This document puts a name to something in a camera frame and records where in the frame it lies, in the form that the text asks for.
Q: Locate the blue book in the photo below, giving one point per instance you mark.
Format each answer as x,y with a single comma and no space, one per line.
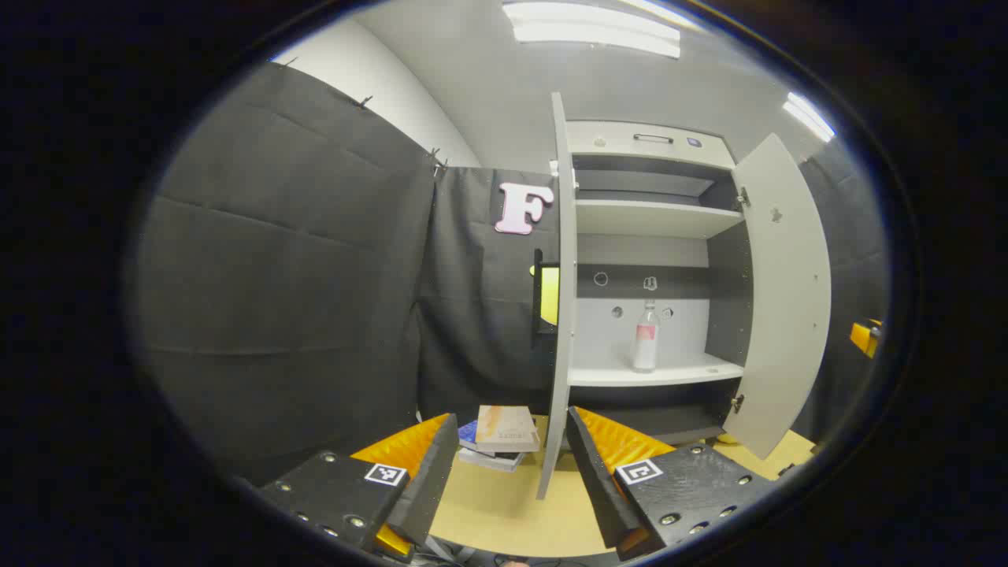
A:
468,435

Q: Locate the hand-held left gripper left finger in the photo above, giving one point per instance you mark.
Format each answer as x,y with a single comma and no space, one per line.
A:
439,472

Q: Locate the clear bottle with pink label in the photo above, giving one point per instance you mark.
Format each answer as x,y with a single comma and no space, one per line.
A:
646,346

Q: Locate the grey cabinet door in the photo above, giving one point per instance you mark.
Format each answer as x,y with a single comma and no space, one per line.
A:
787,299
563,331

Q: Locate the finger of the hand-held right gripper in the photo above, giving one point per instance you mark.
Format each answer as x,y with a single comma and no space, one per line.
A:
866,337

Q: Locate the beige and orange book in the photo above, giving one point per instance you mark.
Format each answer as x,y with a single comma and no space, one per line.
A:
508,429

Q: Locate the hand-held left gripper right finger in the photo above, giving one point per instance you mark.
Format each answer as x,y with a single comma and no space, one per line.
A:
594,480

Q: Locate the grey cabinet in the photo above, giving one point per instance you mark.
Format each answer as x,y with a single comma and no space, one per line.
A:
622,153

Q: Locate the white book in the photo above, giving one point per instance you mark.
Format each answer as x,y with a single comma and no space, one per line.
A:
492,461

